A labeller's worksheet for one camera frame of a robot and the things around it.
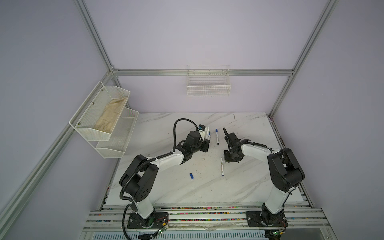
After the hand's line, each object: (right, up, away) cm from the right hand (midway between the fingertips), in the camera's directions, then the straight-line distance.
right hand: (227, 158), depth 95 cm
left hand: (-13, +12, -7) cm, 19 cm away
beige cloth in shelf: (-67, +26, -15) cm, 74 cm away
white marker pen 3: (-4, -5, -3) cm, 7 cm away
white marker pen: (-11, +15, +12) cm, 22 cm away
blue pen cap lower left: (-23, -9, -7) cm, 26 cm away
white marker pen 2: (-5, +14, +11) cm, 18 cm away
